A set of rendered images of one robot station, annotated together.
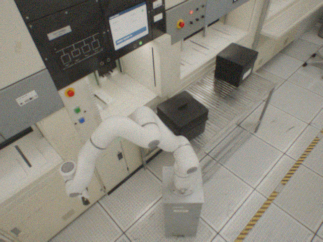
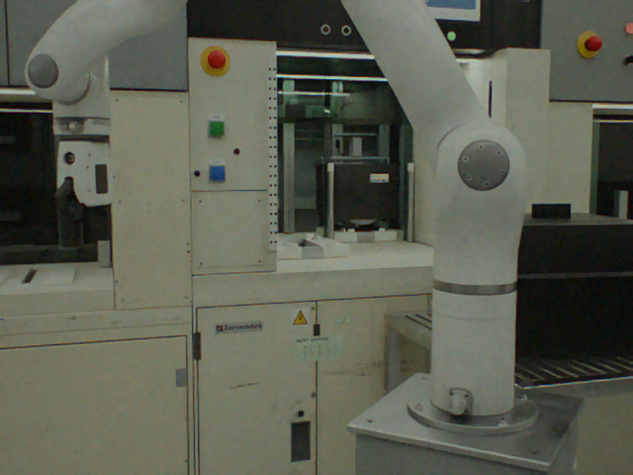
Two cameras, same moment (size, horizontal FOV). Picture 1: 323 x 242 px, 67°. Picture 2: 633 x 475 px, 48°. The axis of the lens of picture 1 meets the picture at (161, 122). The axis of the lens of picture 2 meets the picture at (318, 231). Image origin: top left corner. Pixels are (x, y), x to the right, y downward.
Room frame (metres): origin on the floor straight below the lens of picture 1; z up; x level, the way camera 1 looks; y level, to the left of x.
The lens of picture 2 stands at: (-0.24, -0.35, 1.13)
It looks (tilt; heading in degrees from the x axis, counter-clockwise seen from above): 6 degrees down; 25
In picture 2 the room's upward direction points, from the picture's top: straight up
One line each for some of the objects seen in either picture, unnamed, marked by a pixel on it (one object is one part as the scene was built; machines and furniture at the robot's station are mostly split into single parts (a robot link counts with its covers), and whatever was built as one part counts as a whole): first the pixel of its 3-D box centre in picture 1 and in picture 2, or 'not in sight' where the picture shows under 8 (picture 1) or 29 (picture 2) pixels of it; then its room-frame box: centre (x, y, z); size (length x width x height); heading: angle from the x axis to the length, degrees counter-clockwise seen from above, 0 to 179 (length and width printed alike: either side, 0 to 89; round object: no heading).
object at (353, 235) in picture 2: (102, 71); (355, 232); (1.96, 0.53, 0.89); 0.22 x 0.21 x 0.04; 41
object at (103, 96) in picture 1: (98, 101); (302, 245); (1.54, 0.53, 0.89); 0.22 x 0.21 x 0.04; 41
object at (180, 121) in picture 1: (182, 110); (550, 235); (1.28, -0.17, 0.98); 0.29 x 0.29 x 0.13; 33
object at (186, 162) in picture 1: (185, 163); (477, 207); (0.76, -0.13, 1.07); 0.19 x 0.12 x 0.24; 16
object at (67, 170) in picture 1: (71, 174); (79, 75); (0.62, 0.45, 1.26); 0.09 x 0.08 x 0.13; 16
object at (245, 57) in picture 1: (234, 64); not in sight; (1.94, -0.75, 0.89); 0.29 x 0.29 x 0.25; 45
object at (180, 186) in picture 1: (182, 176); (472, 348); (0.79, -0.12, 0.85); 0.19 x 0.19 x 0.18
